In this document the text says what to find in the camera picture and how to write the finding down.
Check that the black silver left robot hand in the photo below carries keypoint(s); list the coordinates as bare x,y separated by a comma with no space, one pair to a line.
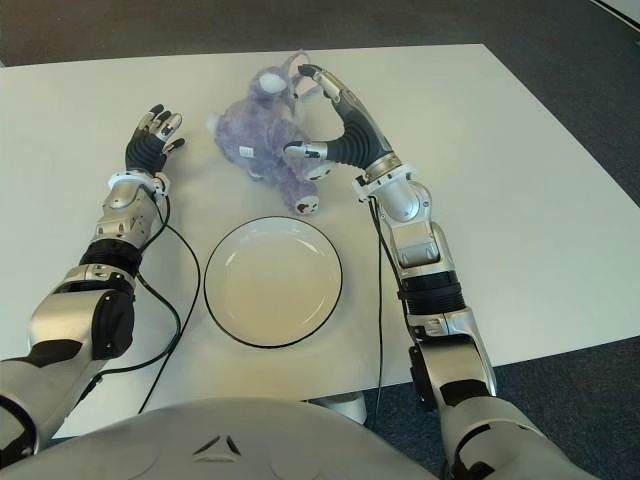
142,152

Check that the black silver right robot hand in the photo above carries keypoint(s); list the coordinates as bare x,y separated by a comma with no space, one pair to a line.
360,135

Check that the purple plush bunny doll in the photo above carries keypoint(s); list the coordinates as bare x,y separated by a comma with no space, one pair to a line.
260,130

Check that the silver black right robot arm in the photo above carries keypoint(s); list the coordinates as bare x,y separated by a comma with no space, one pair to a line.
430,290

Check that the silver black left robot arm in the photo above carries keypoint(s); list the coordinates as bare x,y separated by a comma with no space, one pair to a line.
115,205

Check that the white plate with black rim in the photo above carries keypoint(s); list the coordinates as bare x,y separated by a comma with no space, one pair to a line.
272,280

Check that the silver table base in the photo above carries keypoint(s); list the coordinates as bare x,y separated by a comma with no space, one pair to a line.
345,405

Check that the silver robot torso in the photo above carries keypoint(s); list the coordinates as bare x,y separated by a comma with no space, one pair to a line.
225,450

